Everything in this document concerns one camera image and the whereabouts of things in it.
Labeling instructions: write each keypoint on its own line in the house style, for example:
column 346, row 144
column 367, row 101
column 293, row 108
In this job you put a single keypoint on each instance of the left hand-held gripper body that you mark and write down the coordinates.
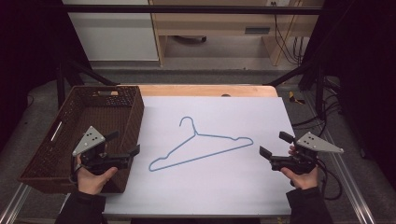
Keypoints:
column 93, row 155

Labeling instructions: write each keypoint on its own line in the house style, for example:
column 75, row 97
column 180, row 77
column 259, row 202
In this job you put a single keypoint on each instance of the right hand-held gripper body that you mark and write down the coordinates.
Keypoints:
column 306, row 155

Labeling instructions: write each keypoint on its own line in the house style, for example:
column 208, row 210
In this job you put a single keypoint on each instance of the person's right hand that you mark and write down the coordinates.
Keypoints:
column 303, row 180

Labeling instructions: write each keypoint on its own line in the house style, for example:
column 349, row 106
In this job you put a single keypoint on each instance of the person's left hand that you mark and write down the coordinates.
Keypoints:
column 91, row 182

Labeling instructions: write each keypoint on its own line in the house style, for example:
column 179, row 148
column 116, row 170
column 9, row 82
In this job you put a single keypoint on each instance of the brown woven basket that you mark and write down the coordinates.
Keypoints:
column 93, row 115

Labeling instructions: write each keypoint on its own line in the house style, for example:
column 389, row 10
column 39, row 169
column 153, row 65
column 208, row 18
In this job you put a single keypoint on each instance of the yellow and black tool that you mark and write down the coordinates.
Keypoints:
column 294, row 98

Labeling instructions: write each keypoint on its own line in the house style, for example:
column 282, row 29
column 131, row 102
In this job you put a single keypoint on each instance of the white table mat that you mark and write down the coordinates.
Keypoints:
column 218, row 186

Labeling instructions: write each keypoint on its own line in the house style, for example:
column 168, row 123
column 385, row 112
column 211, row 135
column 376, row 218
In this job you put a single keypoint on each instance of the black curtain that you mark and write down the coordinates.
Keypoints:
column 364, row 77
column 28, row 46

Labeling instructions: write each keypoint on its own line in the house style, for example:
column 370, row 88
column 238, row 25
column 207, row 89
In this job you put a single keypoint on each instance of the white cabinet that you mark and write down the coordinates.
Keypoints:
column 115, row 34

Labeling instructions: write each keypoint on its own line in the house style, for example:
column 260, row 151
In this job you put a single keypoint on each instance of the light wooden desk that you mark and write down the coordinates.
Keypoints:
column 218, row 23

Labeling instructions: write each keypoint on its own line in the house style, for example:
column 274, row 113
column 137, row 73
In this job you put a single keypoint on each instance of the aluminium rail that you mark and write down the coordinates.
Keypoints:
column 14, row 203
column 348, row 174

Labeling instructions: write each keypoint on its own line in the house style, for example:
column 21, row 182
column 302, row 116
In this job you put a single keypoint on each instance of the black slanted frame strut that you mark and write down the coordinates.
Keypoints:
column 295, row 74
column 90, row 74

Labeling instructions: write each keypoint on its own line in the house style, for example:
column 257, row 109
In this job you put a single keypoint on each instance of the black horizontal frame bar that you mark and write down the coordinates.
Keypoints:
column 186, row 9

